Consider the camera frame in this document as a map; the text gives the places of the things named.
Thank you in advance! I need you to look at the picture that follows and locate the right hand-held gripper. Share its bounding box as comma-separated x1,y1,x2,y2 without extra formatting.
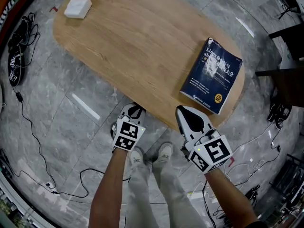
175,105,233,175

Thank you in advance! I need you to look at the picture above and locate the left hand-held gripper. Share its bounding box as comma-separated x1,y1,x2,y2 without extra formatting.
110,102,147,152

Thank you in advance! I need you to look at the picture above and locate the person's right forearm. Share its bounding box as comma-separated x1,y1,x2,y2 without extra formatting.
206,167,259,228

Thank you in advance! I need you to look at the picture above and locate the person's left forearm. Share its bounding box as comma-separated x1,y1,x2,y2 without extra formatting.
87,147,131,228

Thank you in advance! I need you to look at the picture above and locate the wooden coffee table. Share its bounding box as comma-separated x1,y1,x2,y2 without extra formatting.
52,0,246,133

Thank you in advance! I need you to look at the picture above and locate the person's right white shoe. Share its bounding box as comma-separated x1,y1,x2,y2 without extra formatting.
153,142,173,164

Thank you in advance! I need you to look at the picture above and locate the person's white shoe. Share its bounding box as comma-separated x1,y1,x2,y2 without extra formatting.
130,147,144,165
153,142,173,164

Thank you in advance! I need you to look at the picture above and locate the person's left white shoe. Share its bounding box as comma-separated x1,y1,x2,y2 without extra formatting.
130,147,144,165

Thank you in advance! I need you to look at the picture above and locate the dark blue book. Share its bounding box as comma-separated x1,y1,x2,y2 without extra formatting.
179,37,243,115

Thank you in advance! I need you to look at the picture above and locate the person's right leg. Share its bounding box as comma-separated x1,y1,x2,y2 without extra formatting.
151,159,208,228

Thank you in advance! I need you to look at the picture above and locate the person's leg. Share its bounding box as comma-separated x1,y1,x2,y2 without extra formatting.
124,159,153,228
151,159,208,228

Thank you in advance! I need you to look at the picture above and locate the person's left leg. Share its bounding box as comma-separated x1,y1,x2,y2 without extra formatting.
124,159,153,228

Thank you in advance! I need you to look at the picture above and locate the black metal rack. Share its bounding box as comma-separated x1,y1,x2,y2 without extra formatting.
269,152,304,215

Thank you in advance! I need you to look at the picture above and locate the white tissue box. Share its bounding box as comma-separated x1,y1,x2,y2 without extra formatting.
63,0,93,19

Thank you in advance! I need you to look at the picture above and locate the person's dark shirt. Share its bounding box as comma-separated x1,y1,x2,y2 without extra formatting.
246,219,269,228

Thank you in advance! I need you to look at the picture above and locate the black white striped blanket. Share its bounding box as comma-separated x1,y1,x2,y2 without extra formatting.
0,0,12,27

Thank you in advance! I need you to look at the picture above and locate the coiled white cable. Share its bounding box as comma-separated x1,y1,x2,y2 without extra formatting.
225,121,281,188

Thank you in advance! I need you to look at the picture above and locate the thin black cable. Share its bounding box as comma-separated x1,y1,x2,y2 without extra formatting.
56,168,131,199
201,180,216,228

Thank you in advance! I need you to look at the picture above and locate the black cable with adapter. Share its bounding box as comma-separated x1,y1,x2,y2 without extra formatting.
227,127,283,187
14,89,60,196

